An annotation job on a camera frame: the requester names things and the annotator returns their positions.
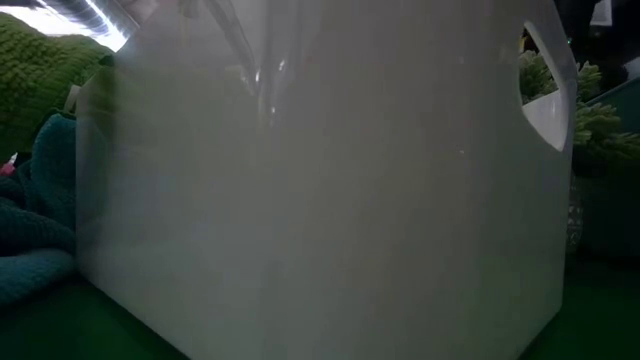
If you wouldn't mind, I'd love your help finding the teal plastic basket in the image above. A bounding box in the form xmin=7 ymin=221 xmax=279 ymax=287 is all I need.
xmin=572 ymin=74 xmax=640 ymax=261

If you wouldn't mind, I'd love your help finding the white translucent plastic bin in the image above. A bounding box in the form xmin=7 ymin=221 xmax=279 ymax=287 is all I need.
xmin=74 ymin=0 xmax=579 ymax=360

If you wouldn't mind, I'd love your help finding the pale green succulent decoration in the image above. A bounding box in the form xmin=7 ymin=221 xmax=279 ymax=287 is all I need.
xmin=518 ymin=48 xmax=640 ymax=254

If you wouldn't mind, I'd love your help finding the green microfiber towel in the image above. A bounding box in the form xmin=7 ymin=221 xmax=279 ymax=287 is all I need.
xmin=0 ymin=12 xmax=115 ymax=164

